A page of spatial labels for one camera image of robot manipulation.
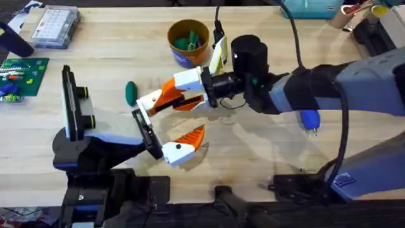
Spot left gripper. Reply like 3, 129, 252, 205
52, 89, 206, 174

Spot orange ribbed wedge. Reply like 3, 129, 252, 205
147, 91, 186, 117

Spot dark green toy vegetable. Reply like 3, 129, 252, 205
125, 80, 139, 108

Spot brown tub with toys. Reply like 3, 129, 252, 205
166, 18, 211, 70

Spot right wrist plate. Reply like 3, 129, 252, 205
208, 35, 229, 76

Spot wrist plate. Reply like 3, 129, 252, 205
208, 35, 229, 76
61, 64, 80, 143

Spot left wrist plate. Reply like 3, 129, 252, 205
61, 64, 80, 143

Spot teal box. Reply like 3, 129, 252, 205
280, 0, 345, 20

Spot clear plastic parts box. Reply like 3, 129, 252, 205
29, 4, 82, 50

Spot green board with blocks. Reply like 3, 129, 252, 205
0, 57, 50, 103

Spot cardboard tube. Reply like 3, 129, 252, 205
330, 3, 360, 30

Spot dark navy bar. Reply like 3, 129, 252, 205
0, 21, 35, 59

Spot white paper sheet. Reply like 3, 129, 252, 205
7, 0, 44, 33

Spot black tool case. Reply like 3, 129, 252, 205
352, 18, 397, 58

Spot white box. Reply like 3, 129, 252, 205
378, 4, 405, 49

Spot thin black wire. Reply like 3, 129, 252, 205
219, 96, 248, 110

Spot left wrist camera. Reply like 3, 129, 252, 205
75, 85, 97, 130

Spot black rail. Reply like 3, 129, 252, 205
0, 185, 405, 228

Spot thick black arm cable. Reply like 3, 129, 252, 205
275, 0, 351, 194

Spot red handled scissors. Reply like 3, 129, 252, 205
341, 0, 377, 15

